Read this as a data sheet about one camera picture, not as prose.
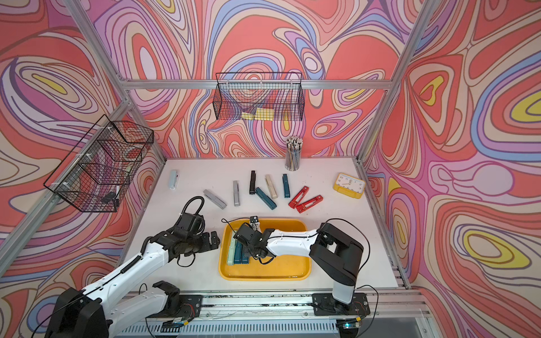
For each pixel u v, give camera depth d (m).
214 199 0.99
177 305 0.71
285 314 0.73
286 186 1.05
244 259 0.82
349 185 1.05
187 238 0.64
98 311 0.40
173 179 1.08
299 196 1.03
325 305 0.72
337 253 0.49
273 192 1.02
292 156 1.08
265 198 1.01
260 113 0.82
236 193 1.03
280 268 0.82
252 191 1.04
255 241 0.66
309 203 1.01
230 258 0.82
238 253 0.84
